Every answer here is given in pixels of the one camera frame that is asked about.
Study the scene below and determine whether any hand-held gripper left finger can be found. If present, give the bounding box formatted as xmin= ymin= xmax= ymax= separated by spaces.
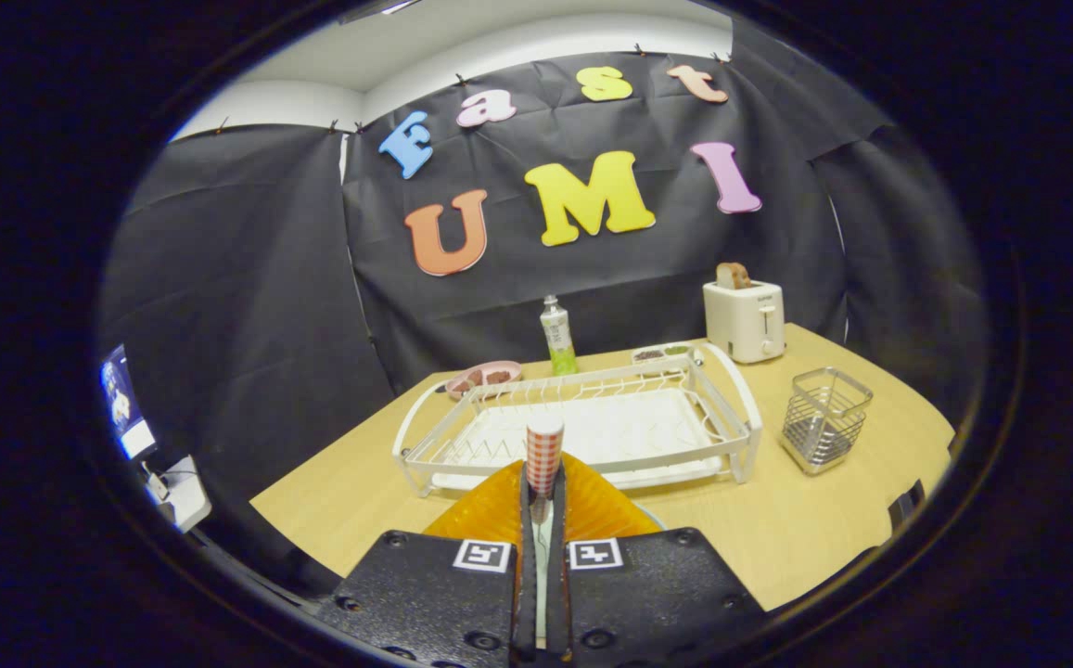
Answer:
xmin=318 ymin=461 xmax=537 ymax=664

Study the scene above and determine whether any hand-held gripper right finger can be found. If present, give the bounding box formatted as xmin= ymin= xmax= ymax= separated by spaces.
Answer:
xmin=550 ymin=453 xmax=769 ymax=664

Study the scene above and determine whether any white wire dish rack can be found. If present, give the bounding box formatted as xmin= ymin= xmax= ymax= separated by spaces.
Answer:
xmin=392 ymin=343 xmax=764 ymax=499

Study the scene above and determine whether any red checked handle spoon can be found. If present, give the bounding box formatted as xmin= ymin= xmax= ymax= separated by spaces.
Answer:
xmin=526 ymin=413 xmax=566 ymax=525

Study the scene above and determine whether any metal wire basket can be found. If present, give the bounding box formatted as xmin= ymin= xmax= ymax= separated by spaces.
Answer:
xmin=780 ymin=367 xmax=875 ymax=477

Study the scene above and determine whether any small white divided dish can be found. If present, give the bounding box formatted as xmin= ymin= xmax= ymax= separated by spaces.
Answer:
xmin=630 ymin=343 xmax=693 ymax=367

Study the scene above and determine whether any pink bowl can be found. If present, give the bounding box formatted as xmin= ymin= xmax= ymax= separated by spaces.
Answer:
xmin=444 ymin=360 xmax=523 ymax=402

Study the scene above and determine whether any clear green bottle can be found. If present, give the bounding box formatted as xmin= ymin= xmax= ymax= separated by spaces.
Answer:
xmin=540 ymin=295 xmax=580 ymax=377

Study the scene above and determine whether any white box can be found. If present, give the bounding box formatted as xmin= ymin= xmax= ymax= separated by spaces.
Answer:
xmin=142 ymin=455 xmax=212 ymax=534

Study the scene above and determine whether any white toaster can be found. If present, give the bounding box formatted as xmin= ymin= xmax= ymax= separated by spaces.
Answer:
xmin=703 ymin=279 xmax=786 ymax=365

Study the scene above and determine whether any computer monitor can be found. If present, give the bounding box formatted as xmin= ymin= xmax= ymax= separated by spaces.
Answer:
xmin=100 ymin=345 xmax=159 ymax=461

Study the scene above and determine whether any ceiling light panel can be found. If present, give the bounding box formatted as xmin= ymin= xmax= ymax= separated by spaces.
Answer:
xmin=339 ymin=0 xmax=424 ymax=25

